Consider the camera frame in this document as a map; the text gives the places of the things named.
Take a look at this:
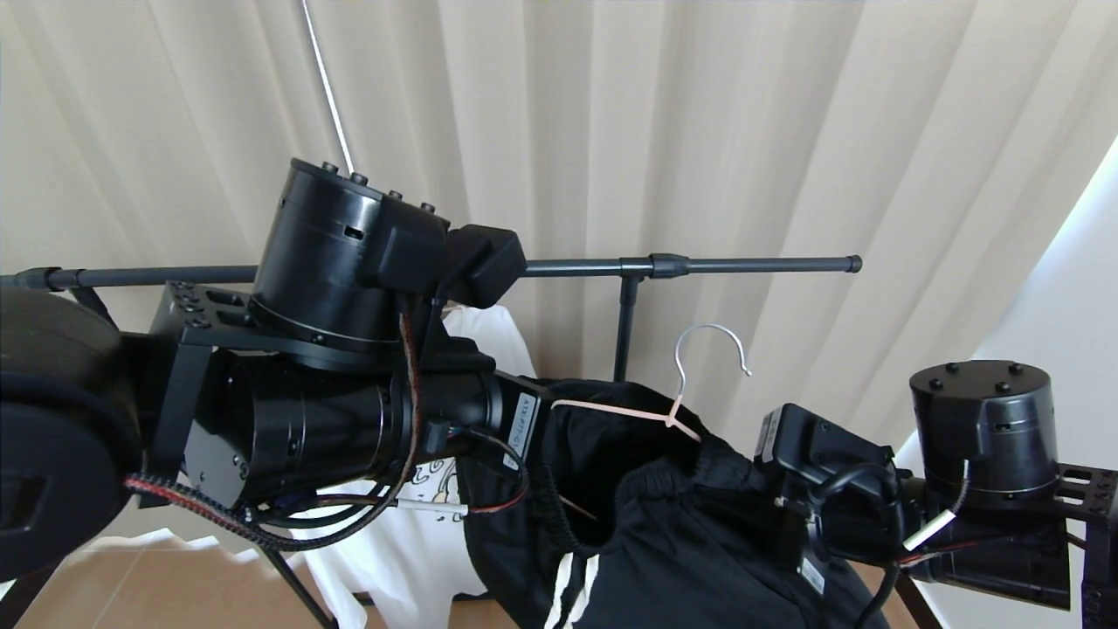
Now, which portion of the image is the black garment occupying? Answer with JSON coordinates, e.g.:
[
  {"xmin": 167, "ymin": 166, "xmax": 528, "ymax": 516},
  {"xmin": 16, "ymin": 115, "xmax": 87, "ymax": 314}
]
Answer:
[{"xmin": 458, "ymin": 377, "xmax": 893, "ymax": 629}]

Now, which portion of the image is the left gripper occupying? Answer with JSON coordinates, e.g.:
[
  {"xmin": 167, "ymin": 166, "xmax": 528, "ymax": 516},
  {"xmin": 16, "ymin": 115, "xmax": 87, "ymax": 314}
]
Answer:
[{"xmin": 393, "ymin": 365, "xmax": 554, "ymax": 465}]

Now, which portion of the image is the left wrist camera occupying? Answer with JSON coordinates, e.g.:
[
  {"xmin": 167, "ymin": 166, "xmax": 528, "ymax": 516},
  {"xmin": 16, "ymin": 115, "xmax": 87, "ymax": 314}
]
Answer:
[{"xmin": 418, "ymin": 223, "xmax": 529, "ymax": 373}]

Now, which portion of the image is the white printed t-shirt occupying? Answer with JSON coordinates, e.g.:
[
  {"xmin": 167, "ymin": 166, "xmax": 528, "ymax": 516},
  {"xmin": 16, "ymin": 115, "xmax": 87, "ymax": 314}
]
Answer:
[{"xmin": 292, "ymin": 303, "xmax": 539, "ymax": 629}]

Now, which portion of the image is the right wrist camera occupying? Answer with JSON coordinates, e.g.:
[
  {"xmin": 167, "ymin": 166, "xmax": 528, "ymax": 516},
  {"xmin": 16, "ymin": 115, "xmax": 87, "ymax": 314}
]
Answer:
[{"xmin": 753, "ymin": 401, "xmax": 910, "ymax": 527}]

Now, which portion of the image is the black clothes rack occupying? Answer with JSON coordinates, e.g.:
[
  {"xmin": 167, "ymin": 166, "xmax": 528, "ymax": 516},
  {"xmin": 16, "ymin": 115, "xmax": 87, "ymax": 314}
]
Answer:
[{"xmin": 0, "ymin": 253, "xmax": 865, "ymax": 629}]

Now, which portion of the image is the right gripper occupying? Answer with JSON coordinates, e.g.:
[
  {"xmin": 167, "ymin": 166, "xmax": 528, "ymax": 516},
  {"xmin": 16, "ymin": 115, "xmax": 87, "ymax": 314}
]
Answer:
[{"xmin": 784, "ymin": 514, "xmax": 928, "ymax": 605}]

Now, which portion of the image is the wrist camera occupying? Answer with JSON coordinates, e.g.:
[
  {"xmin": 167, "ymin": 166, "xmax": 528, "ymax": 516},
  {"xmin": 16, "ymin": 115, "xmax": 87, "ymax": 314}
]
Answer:
[
  {"xmin": 753, "ymin": 401, "xmax": 910, "ymax": 527},
  {"xmin": 418, "ymin": 223, "xmax": 529, "ymax": 373}
]

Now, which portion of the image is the beige curtain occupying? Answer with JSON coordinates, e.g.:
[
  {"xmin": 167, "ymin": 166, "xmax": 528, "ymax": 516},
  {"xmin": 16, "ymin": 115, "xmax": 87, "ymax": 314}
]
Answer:
[{"xmin": 0, "ymin": 0, "xmax": 1118, "ymax": 562}]

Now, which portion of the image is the pink clothes hanger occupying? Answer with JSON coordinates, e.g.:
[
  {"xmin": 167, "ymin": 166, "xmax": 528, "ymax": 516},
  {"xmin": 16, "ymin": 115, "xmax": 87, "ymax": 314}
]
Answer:
[{"xmin": 549, "ymin": 322, "xmax": 755, "ymax": 523}]

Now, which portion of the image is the black cable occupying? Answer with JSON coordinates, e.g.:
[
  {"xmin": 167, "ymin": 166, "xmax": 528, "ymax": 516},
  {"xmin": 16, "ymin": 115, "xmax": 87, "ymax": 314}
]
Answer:
[
  {"xmin": 248, "ymin": 475, "xmax": 417, "ymax": 554},
  {"xmin": 807, "ymin": 461, "xmax": 911, "ymax": 629}
]

